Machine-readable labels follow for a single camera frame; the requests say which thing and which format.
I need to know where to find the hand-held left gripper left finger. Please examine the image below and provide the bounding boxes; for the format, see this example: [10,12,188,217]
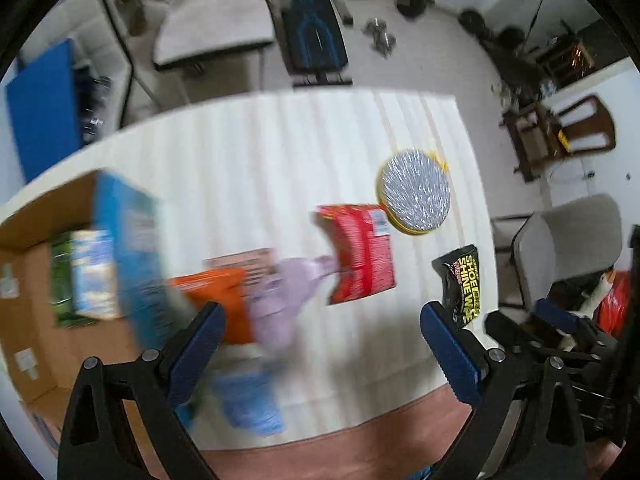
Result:
[57,302,227,480]

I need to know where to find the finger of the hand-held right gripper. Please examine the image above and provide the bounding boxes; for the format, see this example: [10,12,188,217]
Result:
[531,299,620,348]
[485,311,551,361]

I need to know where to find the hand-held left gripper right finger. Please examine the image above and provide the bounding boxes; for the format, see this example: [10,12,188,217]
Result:
[420,301,587,480]

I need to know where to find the cardboard box with blue side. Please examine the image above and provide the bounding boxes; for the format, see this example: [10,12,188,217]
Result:
[0,170,173,413]

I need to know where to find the orange packet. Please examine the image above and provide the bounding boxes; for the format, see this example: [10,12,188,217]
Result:
[169,267,257,347]

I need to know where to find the red bag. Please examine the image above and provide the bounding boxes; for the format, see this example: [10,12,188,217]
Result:
[596,270,632,337]

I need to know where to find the black yellow packet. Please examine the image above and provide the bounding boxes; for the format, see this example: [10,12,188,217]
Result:
[432,244,484,332]

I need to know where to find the blue cloth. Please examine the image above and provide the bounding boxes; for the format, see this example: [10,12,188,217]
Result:
[209,367,287,437]

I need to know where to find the grey upholstered chair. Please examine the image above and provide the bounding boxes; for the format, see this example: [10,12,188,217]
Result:
[491,193,624,313]

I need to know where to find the tan printed card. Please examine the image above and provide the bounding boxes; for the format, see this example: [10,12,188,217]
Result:
[202,248,279,288]

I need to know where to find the light blue packet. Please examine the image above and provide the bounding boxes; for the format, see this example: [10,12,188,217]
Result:
[70,230,122,321]

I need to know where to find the red packet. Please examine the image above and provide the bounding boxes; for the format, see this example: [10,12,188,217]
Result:
[314,203,397,307]

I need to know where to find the green packet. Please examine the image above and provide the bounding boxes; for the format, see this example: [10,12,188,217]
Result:
[49,232,96,329]

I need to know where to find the round silver yellow scrubber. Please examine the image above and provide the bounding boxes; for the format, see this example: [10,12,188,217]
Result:
[376,149,452,237]

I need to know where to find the brown wooden chair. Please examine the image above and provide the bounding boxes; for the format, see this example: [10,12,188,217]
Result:
[501,94,617,182]

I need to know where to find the white striped table cover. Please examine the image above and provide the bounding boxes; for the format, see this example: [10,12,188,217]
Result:
[0,89,502,453]

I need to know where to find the dark dumbbell rack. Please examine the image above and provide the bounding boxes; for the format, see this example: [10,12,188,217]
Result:
[80,76,118,145]

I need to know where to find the blue board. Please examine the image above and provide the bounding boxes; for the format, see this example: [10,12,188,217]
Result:
[4,37,84,184]

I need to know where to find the black weight plate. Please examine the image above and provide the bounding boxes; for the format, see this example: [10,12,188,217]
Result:
[459,8,487,37]
[396,0,427,20]

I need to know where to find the beige cushioned chair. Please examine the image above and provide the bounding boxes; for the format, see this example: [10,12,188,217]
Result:
[151,0,277,73]

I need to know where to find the metal dumbbells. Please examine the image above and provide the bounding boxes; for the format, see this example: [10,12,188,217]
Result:
[366,18,397,54]

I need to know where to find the black blue weight bench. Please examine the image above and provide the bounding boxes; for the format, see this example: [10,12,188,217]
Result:
[280,0,354,87]

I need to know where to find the dark wire shelf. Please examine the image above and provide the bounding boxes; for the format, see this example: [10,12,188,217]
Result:
[536,34,597,88]

